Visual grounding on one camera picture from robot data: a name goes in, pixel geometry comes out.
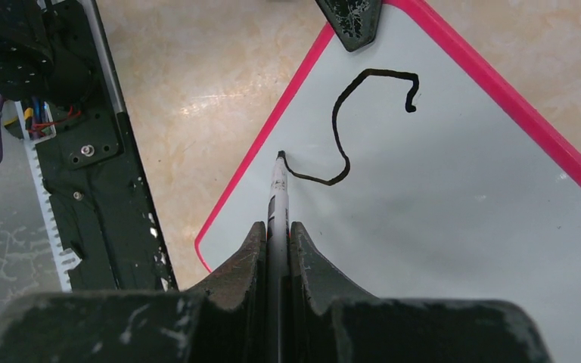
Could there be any pink framed whiteboard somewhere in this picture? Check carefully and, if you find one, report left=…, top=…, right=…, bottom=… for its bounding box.
left=195, top=1, right=581, bottom=362

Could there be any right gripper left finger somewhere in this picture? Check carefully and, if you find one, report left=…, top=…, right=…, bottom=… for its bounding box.
left=0, top=222, right=268, bottom=362

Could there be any white slotted cable duct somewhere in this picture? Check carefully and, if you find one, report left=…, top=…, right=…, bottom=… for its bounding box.
left=15, top=101, right=82, bottom=292

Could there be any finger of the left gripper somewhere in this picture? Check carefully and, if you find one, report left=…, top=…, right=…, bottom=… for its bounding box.
left=315, top=0, right=383, bottom=52

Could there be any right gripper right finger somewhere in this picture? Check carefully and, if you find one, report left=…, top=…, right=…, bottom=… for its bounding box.
left=290, top=222, right=551, bottom=362

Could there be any black white marker pen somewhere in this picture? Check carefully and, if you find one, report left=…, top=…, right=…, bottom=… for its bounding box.
left=266, top=150, right=289, bottom=362

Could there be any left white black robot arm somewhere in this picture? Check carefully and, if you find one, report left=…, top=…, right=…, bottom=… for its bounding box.
left=0, top=1, right=94, bottom=106

